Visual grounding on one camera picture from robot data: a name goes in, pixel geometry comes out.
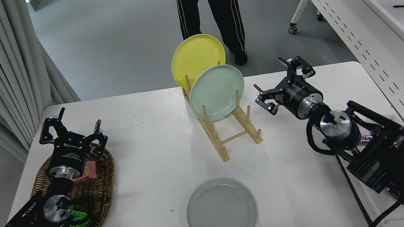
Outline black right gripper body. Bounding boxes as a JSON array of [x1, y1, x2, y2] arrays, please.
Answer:
[[278, 77, 324, 121]]

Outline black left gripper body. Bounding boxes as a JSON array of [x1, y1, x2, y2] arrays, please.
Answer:
[[44, 131, 95, 177]]

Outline grey plate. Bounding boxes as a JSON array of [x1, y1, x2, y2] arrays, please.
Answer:
[[182, 174, 260, 227]]

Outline pale green plate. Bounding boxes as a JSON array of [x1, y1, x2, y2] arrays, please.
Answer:
[[185, 62, 249, 125]]

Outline wooden plate rack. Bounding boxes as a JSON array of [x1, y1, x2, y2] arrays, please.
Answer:
[[179, 57, 266, 167]]

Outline yellow plate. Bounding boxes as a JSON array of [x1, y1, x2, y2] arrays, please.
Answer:
[[168, 31, 230, 92]]

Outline pink snack packet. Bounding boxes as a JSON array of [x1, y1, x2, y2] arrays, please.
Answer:
[[70, 160, 99, 185]]

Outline brown wicker basket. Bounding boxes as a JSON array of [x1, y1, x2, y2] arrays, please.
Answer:
[[24, 140, 123, 227]]

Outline green snack packet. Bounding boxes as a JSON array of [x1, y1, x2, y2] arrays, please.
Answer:
[[65, 208, 92, 227]]

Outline brown Snickers bar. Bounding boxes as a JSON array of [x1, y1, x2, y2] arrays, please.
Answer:
[[359, 133, 374, 146]]

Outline person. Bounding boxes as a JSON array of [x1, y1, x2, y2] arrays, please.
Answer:
[[174, 0, 250, 73]]

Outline white perforated desk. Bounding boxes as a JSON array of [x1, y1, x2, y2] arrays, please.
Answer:
[[285, 0, 404, 149]]

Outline white panel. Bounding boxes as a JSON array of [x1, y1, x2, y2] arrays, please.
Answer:
[[26, 0, 53, 12]]

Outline white tray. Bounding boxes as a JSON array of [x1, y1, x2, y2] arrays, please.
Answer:
[[330, 112, 404, 227]]

